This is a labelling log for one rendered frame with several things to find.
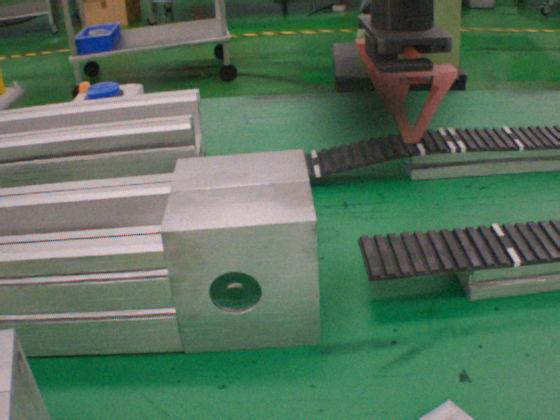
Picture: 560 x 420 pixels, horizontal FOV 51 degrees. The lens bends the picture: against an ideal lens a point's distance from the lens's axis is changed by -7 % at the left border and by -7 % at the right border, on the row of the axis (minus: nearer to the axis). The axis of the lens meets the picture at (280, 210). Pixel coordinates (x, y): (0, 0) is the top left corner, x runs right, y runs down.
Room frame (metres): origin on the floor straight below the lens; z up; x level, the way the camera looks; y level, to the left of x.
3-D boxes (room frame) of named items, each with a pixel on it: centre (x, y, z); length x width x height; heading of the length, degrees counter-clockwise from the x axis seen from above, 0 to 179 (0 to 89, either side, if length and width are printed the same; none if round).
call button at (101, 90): (0.67, 0.19, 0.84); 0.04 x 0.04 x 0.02
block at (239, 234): (0.37, 0.03, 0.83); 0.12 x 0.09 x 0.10; 1
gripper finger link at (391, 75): (0.52, -0.12, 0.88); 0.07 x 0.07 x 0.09; 1
